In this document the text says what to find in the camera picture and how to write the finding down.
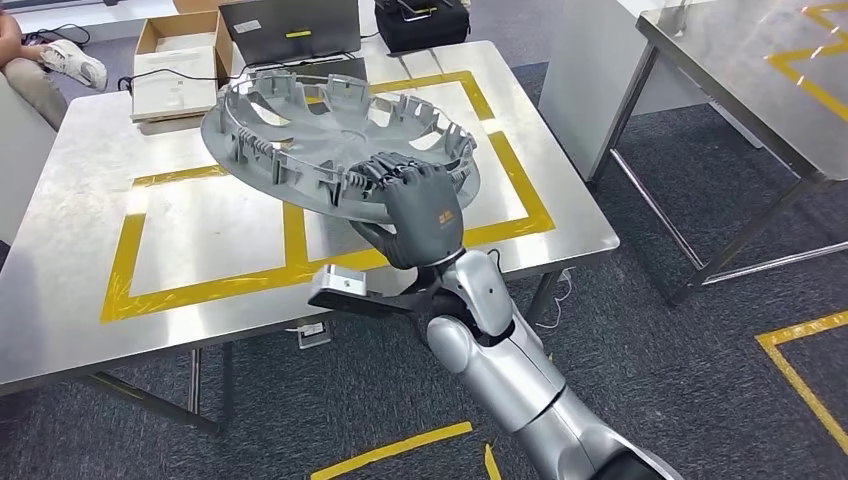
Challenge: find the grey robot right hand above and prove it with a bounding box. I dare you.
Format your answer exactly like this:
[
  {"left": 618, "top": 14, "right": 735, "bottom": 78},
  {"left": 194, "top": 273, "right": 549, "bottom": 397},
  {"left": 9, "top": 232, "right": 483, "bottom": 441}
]
[{"left": 349, "top": 152, "right": 466, "bottom": 271}]

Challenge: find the grey plastic wheel cover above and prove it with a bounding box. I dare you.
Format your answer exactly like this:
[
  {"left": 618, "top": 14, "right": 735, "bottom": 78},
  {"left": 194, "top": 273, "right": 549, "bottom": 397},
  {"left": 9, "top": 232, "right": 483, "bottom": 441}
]
[{"left": 200, "top": 69, "right": 482, "bottom": 225}]

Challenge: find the steel workbench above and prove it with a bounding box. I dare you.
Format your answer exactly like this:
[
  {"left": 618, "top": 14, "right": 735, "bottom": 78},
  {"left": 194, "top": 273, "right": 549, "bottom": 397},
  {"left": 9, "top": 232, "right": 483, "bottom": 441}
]
[{"left": 0, "top": 39, "right": 621, "bottom": 435}]

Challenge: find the black bag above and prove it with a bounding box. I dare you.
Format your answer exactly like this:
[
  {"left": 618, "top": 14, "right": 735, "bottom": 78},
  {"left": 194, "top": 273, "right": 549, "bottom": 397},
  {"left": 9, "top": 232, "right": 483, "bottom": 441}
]
[{"left": 374, "top": 0, "right": 472, "bottom": 54}]

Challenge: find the white cabinet panel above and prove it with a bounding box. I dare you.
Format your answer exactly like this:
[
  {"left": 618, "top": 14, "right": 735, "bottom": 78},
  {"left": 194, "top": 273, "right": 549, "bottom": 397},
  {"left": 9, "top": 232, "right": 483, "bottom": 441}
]
[
  {"left": 0, "top": 72, "right": 60, "bottom": 246},
  {"left": 537, "top": 0, "right": 763, "bottom": 181}
]

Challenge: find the grey laptop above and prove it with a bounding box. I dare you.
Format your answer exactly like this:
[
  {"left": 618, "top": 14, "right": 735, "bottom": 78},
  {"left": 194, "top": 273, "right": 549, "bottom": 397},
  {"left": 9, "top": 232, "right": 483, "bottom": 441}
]
[{"left": 218, "top": 0, "right": 370, "bottom": 84}]

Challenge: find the yellow floor tape square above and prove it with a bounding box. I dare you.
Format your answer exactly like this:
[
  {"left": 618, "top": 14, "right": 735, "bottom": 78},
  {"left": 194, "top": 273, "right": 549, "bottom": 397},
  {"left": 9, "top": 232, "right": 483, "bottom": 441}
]
[
  {"left": 755, "top": 309, "right": 848, "bottom": 455},
  {"left": 309, "top": 421, "right": 503, "bottom": 480}
]

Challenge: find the open cardboard box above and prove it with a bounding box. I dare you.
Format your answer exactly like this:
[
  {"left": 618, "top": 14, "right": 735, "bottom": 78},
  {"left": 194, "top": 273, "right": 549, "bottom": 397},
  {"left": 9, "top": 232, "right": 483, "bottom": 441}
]
[{"left": 134, "top": 9, "right": 234, "bottom": 84}]

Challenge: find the steel table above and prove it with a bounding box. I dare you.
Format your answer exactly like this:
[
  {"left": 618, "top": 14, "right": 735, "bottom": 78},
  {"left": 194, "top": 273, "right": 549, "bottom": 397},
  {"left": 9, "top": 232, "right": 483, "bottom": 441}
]
[{"left": 589, "top": 0, "right": 848, "bottom": 306}]

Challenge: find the person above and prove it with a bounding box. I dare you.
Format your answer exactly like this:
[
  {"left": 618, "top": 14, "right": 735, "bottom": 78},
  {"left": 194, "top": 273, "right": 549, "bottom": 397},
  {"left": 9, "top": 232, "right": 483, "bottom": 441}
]
[{"left": 0, "top": 9, "right": 109, "bottom": 132}]

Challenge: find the yellow table tape square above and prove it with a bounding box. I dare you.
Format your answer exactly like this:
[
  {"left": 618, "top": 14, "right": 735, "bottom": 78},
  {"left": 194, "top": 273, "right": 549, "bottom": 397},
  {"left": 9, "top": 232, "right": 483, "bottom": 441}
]
[{"left": 765, "top": 1, "right": 848, "bottom": 124}]

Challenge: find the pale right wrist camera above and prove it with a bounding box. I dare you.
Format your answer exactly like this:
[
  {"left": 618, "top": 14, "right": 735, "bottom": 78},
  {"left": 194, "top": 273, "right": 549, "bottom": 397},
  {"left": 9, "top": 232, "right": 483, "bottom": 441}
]
[{"left": 309, "top": 263, "right": 368, "bottom": 299}]

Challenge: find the white power strip cable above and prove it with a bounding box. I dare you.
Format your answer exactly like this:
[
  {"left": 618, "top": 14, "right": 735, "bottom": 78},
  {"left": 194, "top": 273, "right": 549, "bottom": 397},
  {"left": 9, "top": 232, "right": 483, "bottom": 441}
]
[{"left": 535, "top": 266, "right": 575, "bottom": 331}]

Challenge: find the black laptop cable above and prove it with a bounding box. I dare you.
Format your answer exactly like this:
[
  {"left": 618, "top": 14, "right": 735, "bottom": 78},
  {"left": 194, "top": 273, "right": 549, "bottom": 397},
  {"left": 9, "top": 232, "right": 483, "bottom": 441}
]
[{"left": 117, "top": 51, "right": 362, "bottom": 94}]

